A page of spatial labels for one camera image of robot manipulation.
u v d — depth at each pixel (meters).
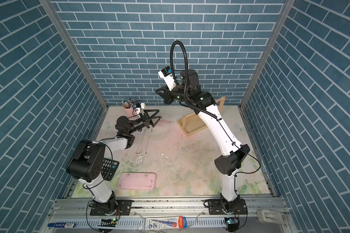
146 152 0.94
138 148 0.96
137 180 0.81
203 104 0.50
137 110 0.80
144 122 0.73
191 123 1.07
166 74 0.56
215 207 0.74
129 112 1.08
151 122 0.82
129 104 1.07
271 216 0.70
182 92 0.58
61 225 0.68
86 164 0.48
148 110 0.74
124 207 0.74
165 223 0.68
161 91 0.65
